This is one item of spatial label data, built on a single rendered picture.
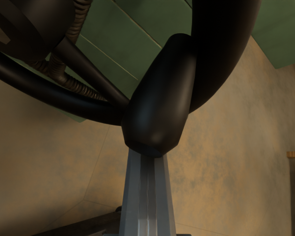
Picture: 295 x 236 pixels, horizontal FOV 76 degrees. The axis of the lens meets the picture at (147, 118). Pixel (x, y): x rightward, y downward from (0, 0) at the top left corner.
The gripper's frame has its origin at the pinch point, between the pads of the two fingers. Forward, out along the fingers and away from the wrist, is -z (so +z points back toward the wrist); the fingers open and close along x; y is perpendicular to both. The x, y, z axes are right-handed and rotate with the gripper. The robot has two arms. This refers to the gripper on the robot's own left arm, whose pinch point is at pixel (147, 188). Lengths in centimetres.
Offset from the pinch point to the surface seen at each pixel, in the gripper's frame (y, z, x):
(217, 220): -142, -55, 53
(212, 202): -132, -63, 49
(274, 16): 2.5, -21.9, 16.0
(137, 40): -3.6, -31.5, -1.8
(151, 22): 0.2, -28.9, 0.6
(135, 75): -12.8, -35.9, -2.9
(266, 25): 1.3, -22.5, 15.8
